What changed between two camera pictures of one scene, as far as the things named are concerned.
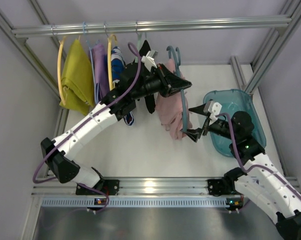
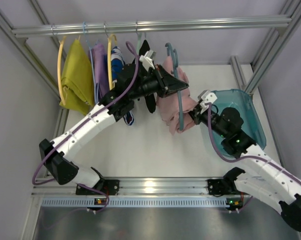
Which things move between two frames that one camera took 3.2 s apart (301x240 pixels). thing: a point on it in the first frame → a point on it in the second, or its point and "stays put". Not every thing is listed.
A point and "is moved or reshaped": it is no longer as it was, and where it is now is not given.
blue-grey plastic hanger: x=176 y=54 is moved or reshaped
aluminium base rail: x=156 y=187 stays put
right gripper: x=205 y=125 → x=196 y=113
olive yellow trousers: x=78 y=79 stays put
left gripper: x=164 y=80 stays put
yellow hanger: x=111 y=84 stays put
